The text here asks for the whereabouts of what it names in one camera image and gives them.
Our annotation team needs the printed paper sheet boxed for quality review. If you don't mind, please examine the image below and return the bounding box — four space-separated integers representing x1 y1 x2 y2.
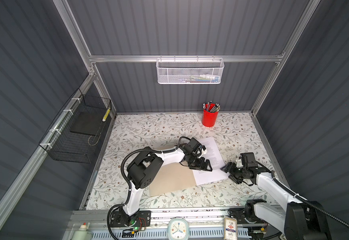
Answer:
193 137 228 186

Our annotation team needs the brown kraft paper folder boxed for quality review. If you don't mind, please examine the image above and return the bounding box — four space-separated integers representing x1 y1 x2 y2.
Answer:
149 148 196 197

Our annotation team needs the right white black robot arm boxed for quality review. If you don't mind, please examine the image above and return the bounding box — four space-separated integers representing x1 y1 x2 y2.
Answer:
220 162 331 240

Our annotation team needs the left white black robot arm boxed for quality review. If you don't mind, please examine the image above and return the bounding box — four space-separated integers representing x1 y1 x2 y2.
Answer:
121 147 212 217

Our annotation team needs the red pen cup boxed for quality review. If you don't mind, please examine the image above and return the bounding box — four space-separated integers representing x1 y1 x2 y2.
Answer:
201 102 220 127

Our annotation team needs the small card box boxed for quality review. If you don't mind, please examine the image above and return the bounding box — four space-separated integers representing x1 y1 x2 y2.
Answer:
223 217 237 240

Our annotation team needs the white desk clock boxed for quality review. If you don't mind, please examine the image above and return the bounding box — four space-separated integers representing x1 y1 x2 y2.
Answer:
167 218 190 240

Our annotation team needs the yellow marker in basket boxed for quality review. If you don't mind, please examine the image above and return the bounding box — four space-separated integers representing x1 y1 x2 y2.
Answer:
102 108 111 122

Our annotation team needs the black notebook in basket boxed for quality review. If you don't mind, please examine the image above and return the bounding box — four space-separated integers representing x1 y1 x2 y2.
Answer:
70 112 104 136

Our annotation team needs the white glue bottle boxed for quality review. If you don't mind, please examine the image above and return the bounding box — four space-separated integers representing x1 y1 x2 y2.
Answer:
71 223 93 240

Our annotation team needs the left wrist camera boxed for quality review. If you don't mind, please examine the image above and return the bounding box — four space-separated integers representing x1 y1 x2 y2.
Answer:
186 138 207 157

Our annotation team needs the white wire mesh basket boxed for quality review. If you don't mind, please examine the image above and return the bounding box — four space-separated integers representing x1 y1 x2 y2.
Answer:
156 58 224 85

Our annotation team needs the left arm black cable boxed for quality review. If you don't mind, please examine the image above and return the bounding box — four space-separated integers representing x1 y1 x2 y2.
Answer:
106 135 191 240

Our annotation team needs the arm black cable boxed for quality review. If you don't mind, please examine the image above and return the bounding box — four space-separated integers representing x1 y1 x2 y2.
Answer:
106 135 191 240
255 160 349 240

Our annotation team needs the black wire basket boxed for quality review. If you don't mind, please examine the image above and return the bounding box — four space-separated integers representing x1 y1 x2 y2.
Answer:
39 91 112 164

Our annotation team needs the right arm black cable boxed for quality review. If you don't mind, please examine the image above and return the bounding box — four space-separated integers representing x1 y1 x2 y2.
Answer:
255 160 349 240

